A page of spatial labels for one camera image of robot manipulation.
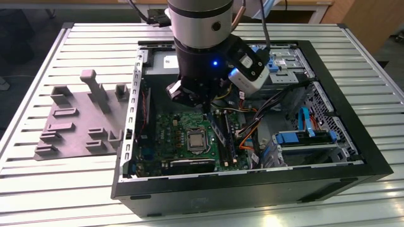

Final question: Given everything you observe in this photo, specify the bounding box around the black cable bundle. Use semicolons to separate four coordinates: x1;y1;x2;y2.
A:
253;80;315;121

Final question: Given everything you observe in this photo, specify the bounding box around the wooden cabinet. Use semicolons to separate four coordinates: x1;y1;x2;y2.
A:
321;0;404;57

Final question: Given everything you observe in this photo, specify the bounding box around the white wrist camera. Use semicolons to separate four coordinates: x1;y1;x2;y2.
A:
226;67;270;92

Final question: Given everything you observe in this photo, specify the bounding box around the green motherboard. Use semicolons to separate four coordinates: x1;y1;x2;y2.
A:
131;110;253;177

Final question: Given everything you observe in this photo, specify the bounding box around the brown hose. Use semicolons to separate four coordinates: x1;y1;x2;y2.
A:
231;4;247;30

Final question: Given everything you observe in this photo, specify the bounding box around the black graphics card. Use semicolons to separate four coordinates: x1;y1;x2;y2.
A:
162;158;217;175

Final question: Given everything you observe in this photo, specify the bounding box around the CPU socket metal frame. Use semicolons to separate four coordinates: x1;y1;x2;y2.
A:
185;127;210;152

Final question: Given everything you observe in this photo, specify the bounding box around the black cable with connector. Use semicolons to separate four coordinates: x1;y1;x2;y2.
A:
127;0;173;28

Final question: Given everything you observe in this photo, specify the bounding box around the white framed desk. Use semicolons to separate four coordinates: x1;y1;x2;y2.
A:
270;0;334;24

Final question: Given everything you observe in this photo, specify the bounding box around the silver CPU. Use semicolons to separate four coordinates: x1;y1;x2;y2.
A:
187;131;205;146

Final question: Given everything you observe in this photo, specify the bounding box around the yellow wire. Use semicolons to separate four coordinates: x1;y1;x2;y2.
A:
213;86;234;102

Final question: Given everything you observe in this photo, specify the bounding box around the black camera cable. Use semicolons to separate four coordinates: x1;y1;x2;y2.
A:
257;0;273;52

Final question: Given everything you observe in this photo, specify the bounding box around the blue flat wire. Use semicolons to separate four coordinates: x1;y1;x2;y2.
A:
297;106;315;138

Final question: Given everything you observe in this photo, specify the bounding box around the black open PC case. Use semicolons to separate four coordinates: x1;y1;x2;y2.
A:
109;39;394;218

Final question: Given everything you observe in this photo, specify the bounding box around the orange wire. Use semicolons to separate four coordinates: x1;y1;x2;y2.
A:
237;127;262;151

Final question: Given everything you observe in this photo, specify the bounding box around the metal drive cage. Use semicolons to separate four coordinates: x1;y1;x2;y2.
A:
261;46;314;100

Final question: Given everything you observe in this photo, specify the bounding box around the hard disk in blue carrier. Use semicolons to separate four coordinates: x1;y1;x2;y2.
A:
273;131;337;147

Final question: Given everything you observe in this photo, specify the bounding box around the blue drive bay latch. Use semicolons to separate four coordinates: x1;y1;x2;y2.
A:
250;45;281;73

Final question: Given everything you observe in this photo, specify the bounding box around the grey parts rack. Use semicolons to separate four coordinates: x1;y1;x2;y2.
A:
33;70;130;161

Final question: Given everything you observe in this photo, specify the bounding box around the black camera bracket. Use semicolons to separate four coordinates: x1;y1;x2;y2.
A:
225;37;269;79

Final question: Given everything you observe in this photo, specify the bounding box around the grey power supply unit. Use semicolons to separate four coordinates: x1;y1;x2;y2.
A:
141;50;203;113

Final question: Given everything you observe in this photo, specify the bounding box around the black RAM slot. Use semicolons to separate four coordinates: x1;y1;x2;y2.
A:
215;139;230;167

